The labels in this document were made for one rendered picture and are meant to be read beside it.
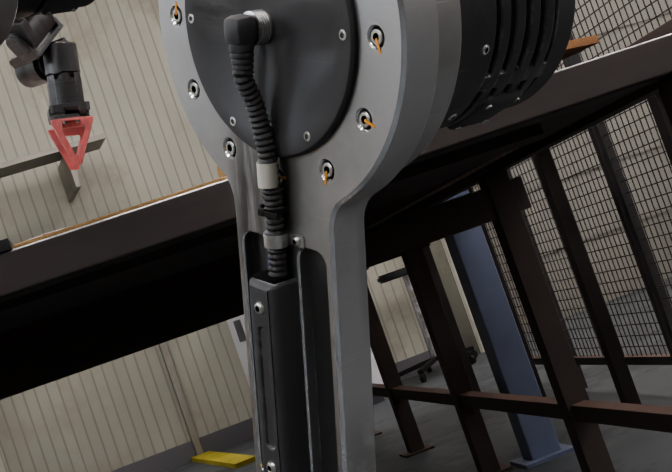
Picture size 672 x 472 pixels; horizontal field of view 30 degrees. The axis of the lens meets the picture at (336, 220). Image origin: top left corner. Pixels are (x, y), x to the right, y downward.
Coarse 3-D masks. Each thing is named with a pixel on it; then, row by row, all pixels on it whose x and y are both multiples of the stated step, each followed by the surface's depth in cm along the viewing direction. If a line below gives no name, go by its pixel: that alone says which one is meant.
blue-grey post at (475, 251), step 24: (456, 240) 389; (480, 240) 391; (456, 264) 395; (480, 264) 390; (480, 288) 389; (480, 312) 388; (504, 312) 389; (480, 336) 396; (504, 336) 389; (504, 360) 388; (528, 360) 389; (504, 384) 388; (528, 384) 388; (528, 432) 386; (552, 432) 388; (528, 456) 389; (552, 456) 383
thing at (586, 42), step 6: (588, 36) 267; (594, 36) 268; (570, 42) 263; (576, 42) 264; (582, 42) 265; (588, 42) 267; (594, 42) 268; (570, 48) 262; (576, 48) 265; (582, 48) 269; (564, 54) 268; (570, 54) 272
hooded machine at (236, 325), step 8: (232, 320) 748; (240, 320) 729; (232, 328) 754; (240, 328) 735; (232, 336) 761; (240, 336) 741; (240, 344) 748; (240, 352) 754; (240, 360) 761; (376, 368) 729; (248, 376) 754; (376, 376) 728; (376, 400) 730; (384, 400) 731
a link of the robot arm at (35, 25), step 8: (32, 16) 202; (40, 16) 203; (48, 16) 204; (16, 24) 199; (24, 24) 199; (32, 24) 202; (40, 24) 202; (48, 24) 204; (16, 32) 201; (24, 32) 200; (32, 32) 201; (40, 32) 203; (32, 40) 201; (40, 40) 203
